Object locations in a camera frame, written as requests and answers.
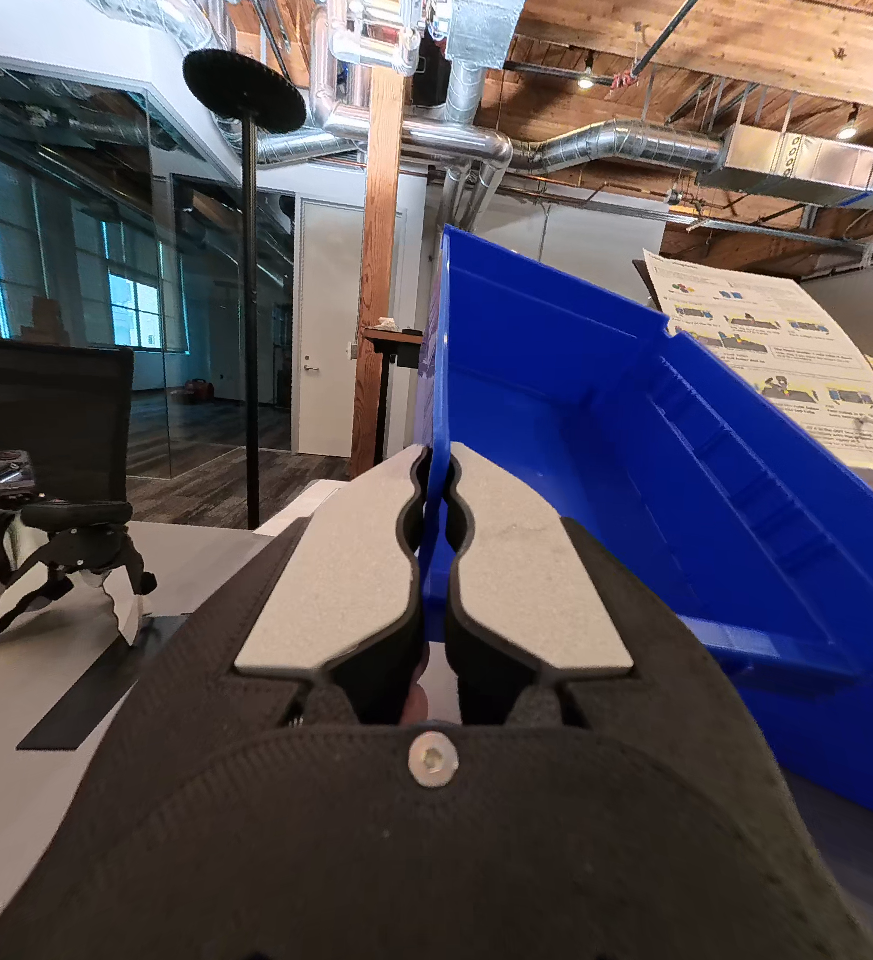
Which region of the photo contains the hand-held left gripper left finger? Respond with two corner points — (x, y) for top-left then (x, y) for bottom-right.
(234, 444), (433, 727)

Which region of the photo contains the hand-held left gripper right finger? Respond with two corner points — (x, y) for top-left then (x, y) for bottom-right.
(444, 442), (636, 727)

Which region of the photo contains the blue plastic bin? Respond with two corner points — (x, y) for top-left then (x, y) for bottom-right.
(415, 223), (873, 834)

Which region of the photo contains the wooden top office desk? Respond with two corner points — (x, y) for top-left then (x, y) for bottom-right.
(361, 326), (426, 462)

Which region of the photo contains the grey desk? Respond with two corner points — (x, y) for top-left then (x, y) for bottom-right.
(0, 480), (873, 960)

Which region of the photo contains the person's left hand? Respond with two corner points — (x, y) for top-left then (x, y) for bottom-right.
(399, 652), (432, 727)

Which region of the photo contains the white door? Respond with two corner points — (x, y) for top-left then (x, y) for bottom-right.
(291, 196), (366, 459)

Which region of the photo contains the black mesh chair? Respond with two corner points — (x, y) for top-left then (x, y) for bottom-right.
(0, 333), (136, 511)

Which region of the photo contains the printed instruction sheet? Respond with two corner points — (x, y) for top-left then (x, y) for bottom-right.
(642, 251), (873, 470)

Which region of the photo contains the cardboard box stack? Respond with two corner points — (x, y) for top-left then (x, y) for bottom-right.
(20, 294), (70, 346)

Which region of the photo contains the black floor lamp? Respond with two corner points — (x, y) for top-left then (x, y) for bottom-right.
(183, 48), (309, 532)

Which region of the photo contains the black ceiling pipe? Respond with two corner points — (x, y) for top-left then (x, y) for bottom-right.
(630, 0), (702, 80)

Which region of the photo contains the black and white camera rig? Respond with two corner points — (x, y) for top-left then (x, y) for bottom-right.
(0, 448), (159, 648)

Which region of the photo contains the wooden post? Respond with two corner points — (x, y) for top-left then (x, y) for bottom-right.
(350, 63), (408, 481)

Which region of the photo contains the silver round air duct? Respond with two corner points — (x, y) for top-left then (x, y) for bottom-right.
(87, 0), (723, 219)

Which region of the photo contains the rectangular metal air duct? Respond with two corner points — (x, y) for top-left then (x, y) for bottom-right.
(695, 123), (873, 213)

